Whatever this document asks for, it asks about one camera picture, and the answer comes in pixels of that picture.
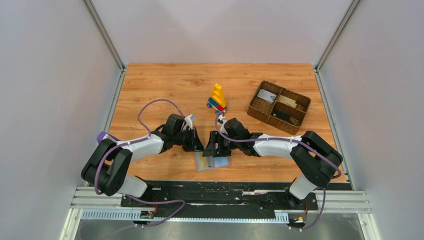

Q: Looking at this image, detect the gold VIP card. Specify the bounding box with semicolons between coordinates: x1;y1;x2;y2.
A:
196;155;215;171

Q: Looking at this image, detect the pink card holder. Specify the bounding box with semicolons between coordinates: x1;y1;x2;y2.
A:
194;152;230;172

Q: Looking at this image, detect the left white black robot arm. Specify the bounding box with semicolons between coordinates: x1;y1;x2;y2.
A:
81;114;204;198

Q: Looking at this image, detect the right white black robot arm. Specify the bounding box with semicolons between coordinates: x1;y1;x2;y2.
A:
202;118;343;200

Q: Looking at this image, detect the white card in basket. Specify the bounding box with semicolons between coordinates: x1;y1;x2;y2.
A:
256;88;277;104

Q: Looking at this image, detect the black card in basket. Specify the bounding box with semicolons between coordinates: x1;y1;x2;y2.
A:
271;110;293;124

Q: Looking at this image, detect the gold card in basket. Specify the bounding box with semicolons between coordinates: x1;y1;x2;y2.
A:
277;95;298;108

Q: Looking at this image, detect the purple box with card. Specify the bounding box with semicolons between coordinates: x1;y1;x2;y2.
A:
96;131;120;143

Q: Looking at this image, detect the colourful toy block car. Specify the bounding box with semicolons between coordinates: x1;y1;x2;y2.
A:
206;83;227;114

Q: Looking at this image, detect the woven brown divided basket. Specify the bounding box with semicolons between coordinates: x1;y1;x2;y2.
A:
247;80;312;135

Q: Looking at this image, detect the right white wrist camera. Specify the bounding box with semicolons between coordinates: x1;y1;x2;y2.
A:
217;115;227;126

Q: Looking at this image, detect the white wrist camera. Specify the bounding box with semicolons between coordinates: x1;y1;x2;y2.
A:
182;114;196;131
217;115;227;126

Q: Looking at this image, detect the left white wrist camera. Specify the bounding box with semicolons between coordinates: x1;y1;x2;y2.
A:
182;114;196;131

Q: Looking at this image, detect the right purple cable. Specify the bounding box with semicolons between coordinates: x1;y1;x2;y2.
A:
214;111;343;232

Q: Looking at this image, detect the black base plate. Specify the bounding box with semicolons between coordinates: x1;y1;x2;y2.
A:
119;180;319;220

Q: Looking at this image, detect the slotted aluminium rail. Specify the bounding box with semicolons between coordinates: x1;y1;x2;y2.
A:
81;210;290;223

